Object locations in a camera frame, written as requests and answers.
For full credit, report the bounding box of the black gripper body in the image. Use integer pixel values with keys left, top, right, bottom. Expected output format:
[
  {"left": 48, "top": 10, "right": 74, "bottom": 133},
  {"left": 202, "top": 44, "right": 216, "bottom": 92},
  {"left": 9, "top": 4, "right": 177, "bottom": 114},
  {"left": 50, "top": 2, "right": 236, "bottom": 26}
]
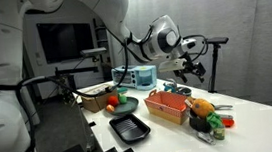
[{"left": 174, "top": 58, "right": 200, "bottom": 78}]

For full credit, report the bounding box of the orange pineapple plushy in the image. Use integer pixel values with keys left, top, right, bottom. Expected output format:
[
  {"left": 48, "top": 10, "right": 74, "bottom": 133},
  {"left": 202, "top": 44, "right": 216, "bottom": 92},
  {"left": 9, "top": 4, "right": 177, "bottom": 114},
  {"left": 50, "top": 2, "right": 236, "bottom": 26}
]
[{"left": 183, "top": 95, "right": 225, "bottom": 133}]

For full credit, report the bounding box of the black toy pot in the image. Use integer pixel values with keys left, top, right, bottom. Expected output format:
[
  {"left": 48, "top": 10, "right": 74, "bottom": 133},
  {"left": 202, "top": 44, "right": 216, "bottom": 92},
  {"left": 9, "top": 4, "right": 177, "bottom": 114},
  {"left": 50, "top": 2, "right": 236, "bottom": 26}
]
[{"left": 188, "top": 107, "right": 215, "bottom": 135}]

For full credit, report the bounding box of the brown labelled cardboard box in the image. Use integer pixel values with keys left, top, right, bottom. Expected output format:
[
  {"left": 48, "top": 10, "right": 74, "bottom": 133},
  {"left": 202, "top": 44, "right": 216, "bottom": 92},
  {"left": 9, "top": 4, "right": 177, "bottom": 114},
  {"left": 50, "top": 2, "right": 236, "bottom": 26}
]
[{"left": 79, "top": 82, "right": 120, "bottom": 115}]

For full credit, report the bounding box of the teal toy kettle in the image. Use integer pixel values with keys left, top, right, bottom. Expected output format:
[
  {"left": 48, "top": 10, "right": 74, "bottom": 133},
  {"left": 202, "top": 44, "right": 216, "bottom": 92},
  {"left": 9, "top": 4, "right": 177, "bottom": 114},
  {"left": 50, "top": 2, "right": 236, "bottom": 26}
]
[{"left": 161, "top": 77, "right": 180, "bottom": 94}]

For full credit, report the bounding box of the light blue toy oven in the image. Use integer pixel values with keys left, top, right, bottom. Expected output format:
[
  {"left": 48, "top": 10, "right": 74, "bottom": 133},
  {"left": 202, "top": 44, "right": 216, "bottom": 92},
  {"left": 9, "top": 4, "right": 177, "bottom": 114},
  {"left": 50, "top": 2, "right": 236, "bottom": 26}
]
[{"left": 110, "top": 62, "right": 159, "bottom": 94}]

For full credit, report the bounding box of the orange toy utensil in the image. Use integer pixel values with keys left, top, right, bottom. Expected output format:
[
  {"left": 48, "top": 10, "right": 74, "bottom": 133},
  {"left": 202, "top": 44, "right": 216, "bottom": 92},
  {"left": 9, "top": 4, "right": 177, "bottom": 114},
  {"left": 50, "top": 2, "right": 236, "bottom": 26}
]
[{"left": 220, "top": 112, "right": 236, "bottom": 129}]

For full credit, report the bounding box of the dark green plate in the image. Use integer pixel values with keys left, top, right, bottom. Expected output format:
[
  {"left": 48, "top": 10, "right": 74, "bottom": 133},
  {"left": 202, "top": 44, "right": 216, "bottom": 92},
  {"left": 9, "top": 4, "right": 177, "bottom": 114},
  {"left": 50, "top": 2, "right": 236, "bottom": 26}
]
[{"left": 103, "top": 95, "right": 141, "bottom": 118}]

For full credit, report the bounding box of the small teal toy dish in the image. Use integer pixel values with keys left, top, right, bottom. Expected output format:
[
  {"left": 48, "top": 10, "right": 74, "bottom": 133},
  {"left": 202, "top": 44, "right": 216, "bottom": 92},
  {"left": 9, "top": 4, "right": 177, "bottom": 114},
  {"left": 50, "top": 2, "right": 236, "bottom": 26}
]
[{"left": 116, "top": 86, "right": 130, "bottom": 96}]

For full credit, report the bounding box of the green toy fruit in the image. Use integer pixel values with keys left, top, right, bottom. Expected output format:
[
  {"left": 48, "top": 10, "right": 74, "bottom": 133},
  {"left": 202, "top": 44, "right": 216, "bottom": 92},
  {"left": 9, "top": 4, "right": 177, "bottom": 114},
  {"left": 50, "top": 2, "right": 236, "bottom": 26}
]
[{"left": 118, "top": 93, "right": 129, "bottom": 105}]

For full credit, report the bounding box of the green toy can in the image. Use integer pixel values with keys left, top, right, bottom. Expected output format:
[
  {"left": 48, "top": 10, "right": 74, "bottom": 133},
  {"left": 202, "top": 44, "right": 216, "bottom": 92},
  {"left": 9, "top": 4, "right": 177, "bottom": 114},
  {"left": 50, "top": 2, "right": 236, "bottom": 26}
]
[{"left": 212, "top": 124, "right": 227, "bottom": 142}]

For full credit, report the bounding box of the clear plastic labelled tag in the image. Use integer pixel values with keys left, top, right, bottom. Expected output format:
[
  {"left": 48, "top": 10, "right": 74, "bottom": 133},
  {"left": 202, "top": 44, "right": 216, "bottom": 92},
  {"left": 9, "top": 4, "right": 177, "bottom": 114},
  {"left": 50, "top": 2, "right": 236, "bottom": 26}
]
[{"left": 196, "top": 129, "right": 217, "bottom": 147}]

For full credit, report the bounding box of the red toy tomato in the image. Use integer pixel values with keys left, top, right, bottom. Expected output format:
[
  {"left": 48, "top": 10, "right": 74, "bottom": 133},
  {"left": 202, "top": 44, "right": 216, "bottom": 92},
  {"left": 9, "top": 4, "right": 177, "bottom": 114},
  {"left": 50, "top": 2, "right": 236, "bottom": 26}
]
[{"left": 106, "top": 95, "right": 121, "bottom": 108}]

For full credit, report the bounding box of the black plastic tray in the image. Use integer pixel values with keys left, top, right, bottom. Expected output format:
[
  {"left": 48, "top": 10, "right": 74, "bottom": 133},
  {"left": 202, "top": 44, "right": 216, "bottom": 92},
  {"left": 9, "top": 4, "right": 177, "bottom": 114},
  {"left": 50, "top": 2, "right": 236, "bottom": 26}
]
[{"left": 108, "top": 111, "right": 152, "bottom": 147}]

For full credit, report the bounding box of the small orange toy fruit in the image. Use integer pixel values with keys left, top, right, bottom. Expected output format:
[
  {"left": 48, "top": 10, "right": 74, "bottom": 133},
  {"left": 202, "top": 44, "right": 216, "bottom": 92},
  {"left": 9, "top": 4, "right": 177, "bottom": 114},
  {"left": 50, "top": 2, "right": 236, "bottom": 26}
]
[{"left": 105, "top": 103, "right": 116, "bottom": 114}]

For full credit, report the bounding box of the dark shelf rack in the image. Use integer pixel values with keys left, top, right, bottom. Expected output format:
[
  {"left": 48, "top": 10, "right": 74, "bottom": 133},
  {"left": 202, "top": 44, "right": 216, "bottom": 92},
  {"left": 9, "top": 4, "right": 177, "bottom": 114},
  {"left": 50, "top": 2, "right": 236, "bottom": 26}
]
[{"left": 92, "top": 16, "right": 114, "bottom": 84}]

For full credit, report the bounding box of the black camera stand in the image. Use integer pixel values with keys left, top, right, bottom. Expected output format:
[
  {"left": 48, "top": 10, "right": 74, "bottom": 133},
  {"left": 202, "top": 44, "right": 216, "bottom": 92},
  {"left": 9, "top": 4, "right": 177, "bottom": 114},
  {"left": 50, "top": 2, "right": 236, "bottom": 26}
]
[{"left": 203, "top": 42, "right": 226, "bottom": 94}]

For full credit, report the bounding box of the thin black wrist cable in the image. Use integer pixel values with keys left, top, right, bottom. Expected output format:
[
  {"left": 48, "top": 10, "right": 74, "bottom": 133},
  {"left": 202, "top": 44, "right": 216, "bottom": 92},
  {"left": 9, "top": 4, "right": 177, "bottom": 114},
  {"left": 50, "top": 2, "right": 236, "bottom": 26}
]
[{"left": 181, "top": 33, "right": 211, "bottom": 64}]

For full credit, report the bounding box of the black stereo camera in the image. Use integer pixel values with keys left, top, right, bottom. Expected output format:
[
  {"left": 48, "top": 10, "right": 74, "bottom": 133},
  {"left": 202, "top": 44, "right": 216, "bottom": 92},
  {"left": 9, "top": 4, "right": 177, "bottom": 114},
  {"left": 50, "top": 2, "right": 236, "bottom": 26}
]
[{"left": 201, "top": 35, "right": 230, "bottom": 47}]

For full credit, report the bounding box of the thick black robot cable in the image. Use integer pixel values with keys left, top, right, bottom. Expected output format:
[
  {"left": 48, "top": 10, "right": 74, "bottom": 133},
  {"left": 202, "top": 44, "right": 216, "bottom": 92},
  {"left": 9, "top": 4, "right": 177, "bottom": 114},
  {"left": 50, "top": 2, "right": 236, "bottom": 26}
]
[{"left": 0, "top": 33, "right": 141, "bottom": 152}]

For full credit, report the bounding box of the grey stereo camera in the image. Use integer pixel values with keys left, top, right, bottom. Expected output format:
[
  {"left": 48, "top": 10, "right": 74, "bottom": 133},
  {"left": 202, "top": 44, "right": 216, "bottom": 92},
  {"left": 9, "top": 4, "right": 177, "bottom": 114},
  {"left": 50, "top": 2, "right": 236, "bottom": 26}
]
[{"left": 79, "top": 47, "right": 108, "bottom": 58}]

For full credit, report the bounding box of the black metal rail frame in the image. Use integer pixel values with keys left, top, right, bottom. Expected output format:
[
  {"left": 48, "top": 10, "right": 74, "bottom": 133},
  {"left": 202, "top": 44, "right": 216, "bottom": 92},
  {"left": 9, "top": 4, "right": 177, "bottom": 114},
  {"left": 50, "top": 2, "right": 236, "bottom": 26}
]
[{"left": 6, "top": 64, "right": 102, "bottom": 99}]

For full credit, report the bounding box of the black wall monitor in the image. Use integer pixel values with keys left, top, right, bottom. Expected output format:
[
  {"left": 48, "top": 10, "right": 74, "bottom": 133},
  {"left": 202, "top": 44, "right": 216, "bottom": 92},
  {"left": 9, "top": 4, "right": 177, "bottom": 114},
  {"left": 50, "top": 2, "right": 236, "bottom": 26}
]
[{"left": 36, "top": 18, "right": 96, "bottom": 65}]

